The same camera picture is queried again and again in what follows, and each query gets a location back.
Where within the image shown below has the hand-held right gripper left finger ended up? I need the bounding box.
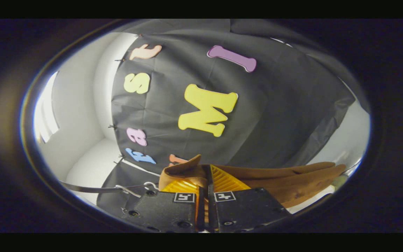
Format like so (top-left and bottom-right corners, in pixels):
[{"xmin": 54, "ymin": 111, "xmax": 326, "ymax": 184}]
[{"xmin": 120, "ymin": 179, "xmax": 205, "ymax": 233}]

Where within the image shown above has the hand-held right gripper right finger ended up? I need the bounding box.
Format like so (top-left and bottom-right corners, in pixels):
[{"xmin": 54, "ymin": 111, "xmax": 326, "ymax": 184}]
[{"xmin": 206, "ymin": 164, "xmax": 292, "ymax": 233}]

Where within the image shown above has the black clothes rack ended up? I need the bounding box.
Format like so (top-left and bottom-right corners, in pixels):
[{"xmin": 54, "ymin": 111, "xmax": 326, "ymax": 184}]
[{"xmin": 58, "ymin": 180, "xmax": 125, "ymax": 194}]

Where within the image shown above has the brown shirt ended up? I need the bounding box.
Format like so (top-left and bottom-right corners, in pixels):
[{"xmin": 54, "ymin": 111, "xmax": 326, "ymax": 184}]
[{"xmin": 158, "ymin": 154, "xmax": 347, "ymax": 209}]

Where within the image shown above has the black backdrop cloth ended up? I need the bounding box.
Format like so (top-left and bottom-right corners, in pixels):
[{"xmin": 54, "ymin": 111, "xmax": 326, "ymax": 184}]
[{"xmin": 97, "ymin": 19, "xmax": 370, "ymax": 210}]

